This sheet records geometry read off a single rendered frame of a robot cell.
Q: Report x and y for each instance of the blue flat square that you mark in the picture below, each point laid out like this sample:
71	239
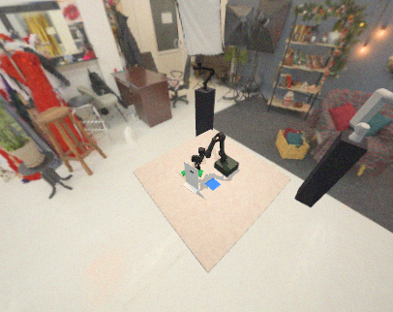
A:
212	184

